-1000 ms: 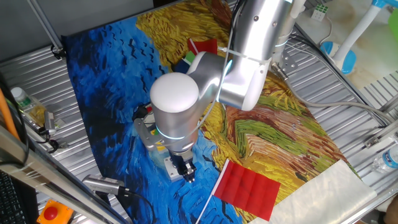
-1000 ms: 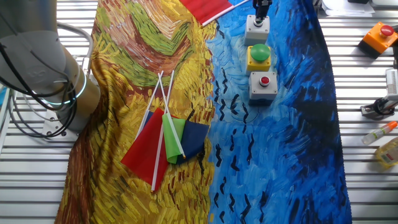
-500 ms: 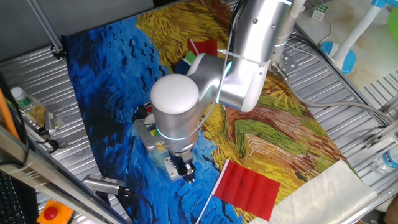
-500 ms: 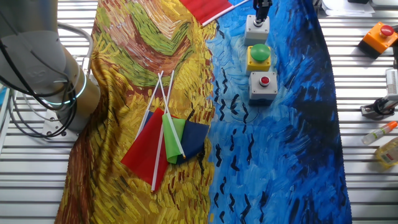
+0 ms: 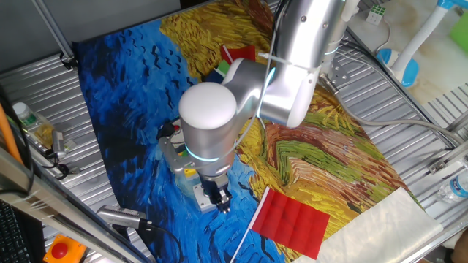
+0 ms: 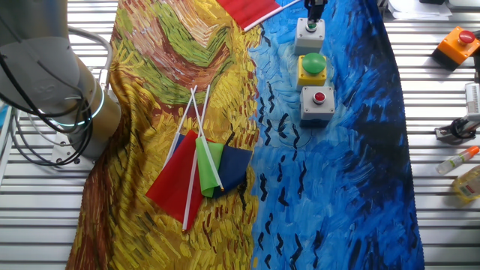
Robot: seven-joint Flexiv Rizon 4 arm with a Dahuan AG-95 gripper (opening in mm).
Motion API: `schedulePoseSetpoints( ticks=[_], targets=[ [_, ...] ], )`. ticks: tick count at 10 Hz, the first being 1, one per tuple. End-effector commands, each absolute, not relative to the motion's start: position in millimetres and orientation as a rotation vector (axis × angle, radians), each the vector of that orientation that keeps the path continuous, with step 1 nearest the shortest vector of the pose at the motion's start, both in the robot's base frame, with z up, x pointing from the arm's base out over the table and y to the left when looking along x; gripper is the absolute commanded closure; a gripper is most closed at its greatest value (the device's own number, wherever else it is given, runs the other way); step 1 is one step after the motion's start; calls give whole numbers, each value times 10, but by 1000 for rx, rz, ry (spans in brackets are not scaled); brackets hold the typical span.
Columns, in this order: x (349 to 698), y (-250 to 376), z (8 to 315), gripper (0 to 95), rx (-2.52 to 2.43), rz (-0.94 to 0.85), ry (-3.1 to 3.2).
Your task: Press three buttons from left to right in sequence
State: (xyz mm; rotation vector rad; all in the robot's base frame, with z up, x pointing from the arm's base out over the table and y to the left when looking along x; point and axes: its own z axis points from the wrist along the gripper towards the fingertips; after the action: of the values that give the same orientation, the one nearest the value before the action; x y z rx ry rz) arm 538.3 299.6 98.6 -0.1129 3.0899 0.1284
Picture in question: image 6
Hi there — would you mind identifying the grey box green button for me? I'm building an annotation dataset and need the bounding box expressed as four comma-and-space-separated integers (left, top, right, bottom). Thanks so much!
294, 16, 326, 56

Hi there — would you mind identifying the painted wheat field cloth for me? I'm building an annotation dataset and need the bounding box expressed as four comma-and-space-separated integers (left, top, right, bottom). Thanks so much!
65, 0, 426, 270

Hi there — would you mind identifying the small blue flag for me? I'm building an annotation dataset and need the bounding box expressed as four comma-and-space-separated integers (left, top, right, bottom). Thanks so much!
163, 84, 254, 200

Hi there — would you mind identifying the orange emergency stop box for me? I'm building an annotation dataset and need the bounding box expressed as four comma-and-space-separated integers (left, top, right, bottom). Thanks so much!
430, 25, 480, 71

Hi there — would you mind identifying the small red flag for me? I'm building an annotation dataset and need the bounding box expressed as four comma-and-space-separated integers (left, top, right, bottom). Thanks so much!
145, 84, 212, 233

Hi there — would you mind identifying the white paper stack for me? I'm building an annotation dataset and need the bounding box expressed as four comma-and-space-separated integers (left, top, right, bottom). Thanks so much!
388, 0, 453, 22

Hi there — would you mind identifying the large red flag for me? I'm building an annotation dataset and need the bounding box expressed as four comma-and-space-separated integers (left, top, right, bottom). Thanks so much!
216, 0, 302, 33

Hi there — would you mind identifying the clear bottle yellow liquid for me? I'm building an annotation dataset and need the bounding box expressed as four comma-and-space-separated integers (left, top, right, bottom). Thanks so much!
451, 164, 480, 204

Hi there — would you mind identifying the small green flag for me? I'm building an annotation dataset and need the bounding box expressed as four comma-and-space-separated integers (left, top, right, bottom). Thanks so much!
189, 87, 226, 199

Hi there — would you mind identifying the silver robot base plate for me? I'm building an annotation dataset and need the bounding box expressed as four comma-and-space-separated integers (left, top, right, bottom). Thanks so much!
50, 130, 97, 172

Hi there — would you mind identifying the silver ribbed camera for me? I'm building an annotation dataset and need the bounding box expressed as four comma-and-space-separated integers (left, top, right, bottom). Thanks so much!
464, 82, 480, 123

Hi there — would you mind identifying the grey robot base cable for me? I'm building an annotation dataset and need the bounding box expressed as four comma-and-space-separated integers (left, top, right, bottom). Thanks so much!
67, 25, 114, 93

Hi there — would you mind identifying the black base cable bundle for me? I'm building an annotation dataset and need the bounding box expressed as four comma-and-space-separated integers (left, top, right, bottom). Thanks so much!
0, 52, 95, 167

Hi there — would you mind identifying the grey box red button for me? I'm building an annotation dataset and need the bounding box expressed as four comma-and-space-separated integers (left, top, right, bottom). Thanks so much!
298, 85, 337, 128

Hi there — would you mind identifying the yellow box green mushroom button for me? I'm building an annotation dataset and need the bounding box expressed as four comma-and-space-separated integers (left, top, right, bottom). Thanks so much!
296, 52, 328, 91

